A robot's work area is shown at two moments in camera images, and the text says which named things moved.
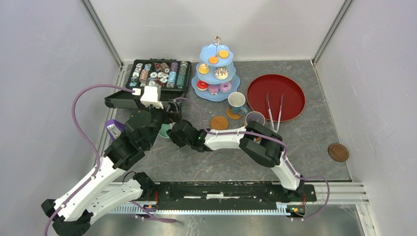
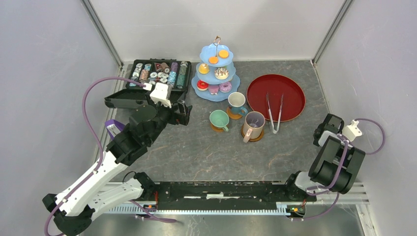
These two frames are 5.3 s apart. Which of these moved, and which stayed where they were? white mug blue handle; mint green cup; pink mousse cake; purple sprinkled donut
Moved: mint green cup
Stayed: pink mousse cake; purple sprinkled donut; white mug blue handle
